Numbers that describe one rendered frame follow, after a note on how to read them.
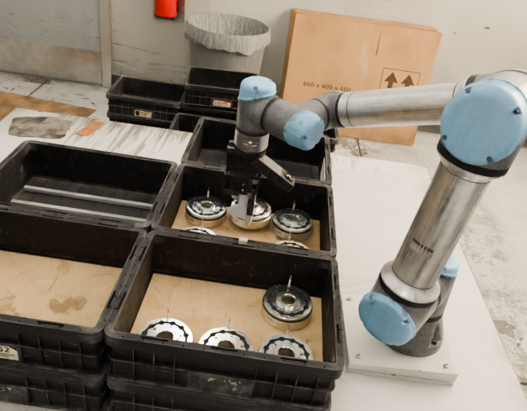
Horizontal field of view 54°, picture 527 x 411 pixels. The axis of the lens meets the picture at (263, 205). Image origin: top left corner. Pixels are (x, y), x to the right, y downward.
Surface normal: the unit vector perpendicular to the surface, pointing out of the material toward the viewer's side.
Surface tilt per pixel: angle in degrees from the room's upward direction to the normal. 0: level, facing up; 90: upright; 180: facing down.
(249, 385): 90
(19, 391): 90
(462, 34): 90
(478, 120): 81
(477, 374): 0
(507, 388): 0
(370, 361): 4
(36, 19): 90
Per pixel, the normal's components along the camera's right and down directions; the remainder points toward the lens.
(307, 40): -0.02, 0.39
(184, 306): 0.13, -0.83
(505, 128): -0.60, 0.22
